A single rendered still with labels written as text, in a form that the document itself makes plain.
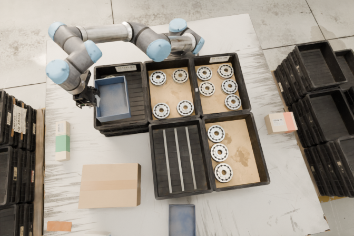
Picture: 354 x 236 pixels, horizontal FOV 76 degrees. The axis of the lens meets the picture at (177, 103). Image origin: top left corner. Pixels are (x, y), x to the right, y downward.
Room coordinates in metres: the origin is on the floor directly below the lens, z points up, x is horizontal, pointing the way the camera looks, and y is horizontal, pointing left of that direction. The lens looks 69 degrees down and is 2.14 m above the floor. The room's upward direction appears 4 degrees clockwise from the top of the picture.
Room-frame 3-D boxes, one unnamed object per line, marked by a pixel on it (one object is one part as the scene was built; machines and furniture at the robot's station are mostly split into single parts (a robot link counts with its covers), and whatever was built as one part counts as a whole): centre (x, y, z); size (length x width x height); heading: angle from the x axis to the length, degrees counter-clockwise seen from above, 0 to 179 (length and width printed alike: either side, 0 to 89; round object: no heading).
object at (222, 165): (0.10, -0.29, 0.86); 0.10 x 0.10 x 0.01
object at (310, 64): (1.03, -1.14, 0.37); 0.40 x 0.30 x 0.45; 15
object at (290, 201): (0.41, 0.04, 0.35); 1.60 x 1.60 x 0.70; 15
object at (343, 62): (1.13, -1.53, 0.26); 0.40 x 0.30 x 0.23; 15
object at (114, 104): (0.39, 0.32, 1.11); 0.20 x 0.15 x 0.07; 15
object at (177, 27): (0.98, 0.03, 0.91); 0.13 x 0.12 x 0.14; 51
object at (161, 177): (0.16, -0.04, 0.87); 0.40 x 0.30 x 0.11; 12
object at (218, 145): (0.21, -0.26, 0.86); 0.10 x 0.10 x 0.01
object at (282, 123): (0.45, -0.68, 0.74); 0.16 x 0.12 x 0.07; 100
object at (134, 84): (0.49, 0.34, 0.87); 0.40 x 0.30 x 0.11; 12
